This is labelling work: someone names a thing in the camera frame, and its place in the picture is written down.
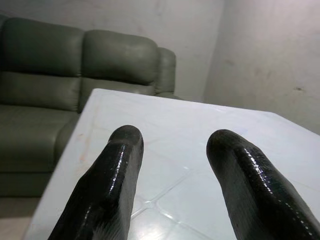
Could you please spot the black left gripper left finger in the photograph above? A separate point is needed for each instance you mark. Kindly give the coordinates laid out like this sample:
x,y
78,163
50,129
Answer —
x,y
110,180

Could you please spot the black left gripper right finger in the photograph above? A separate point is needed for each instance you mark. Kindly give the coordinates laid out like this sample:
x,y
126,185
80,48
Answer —
x,y
252,190

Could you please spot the white table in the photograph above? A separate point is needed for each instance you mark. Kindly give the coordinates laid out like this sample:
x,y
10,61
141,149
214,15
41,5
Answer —
x,y
175,120

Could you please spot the green leather sofa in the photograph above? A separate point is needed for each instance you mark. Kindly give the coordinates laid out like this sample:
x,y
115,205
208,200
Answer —
x,y
50,87

